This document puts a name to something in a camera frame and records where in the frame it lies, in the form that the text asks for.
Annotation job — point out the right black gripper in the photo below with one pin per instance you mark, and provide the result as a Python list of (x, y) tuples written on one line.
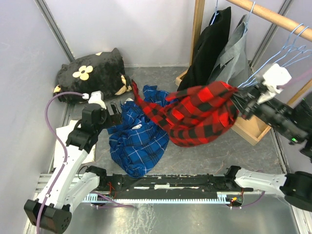
[(245, 99)]

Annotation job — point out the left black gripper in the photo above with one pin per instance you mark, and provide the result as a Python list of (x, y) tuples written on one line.
[(115, 119)]

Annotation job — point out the red black plaid shirt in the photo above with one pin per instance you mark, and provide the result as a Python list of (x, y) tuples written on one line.
[(195, 116)]

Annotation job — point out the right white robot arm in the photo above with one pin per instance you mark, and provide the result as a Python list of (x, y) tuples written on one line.
[(295, 125)]

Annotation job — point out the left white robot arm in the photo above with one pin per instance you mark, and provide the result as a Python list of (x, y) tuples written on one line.
[(52, 210)]

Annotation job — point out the grey hanging shirt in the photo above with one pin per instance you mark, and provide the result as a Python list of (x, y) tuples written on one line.
[(232, 65)]

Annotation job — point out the blue plaid shirt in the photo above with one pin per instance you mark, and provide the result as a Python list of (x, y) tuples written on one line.
[(137, 144)]

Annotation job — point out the blue hanger under black garment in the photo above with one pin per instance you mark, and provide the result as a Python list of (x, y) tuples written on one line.
[(215, 13)]

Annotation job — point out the blue hanger under grey shirt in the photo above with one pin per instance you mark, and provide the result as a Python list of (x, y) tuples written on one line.
[(248, 17)]

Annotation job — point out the black flower-print garment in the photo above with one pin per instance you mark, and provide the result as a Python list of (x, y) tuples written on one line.
[(103, 71)]

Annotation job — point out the black hanging garment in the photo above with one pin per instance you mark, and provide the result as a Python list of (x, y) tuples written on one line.
[(210, 44)]

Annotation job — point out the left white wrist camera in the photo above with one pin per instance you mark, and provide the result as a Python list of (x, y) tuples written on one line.
[(94, 97)]

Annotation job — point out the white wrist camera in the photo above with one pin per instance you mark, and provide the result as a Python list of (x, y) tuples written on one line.
[(273, 76), (94, 97)]

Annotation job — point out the wooden clothes rack frame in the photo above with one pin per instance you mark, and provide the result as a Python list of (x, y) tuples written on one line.
[(252, 130)]

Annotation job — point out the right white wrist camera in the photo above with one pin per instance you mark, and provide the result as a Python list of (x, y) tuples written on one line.
[(273, 76)]

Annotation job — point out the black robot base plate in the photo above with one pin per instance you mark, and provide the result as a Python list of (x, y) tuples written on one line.
[(169, 186)]

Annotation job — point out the light blue cable duct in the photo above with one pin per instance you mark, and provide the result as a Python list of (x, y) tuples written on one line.
[(221, 198)]

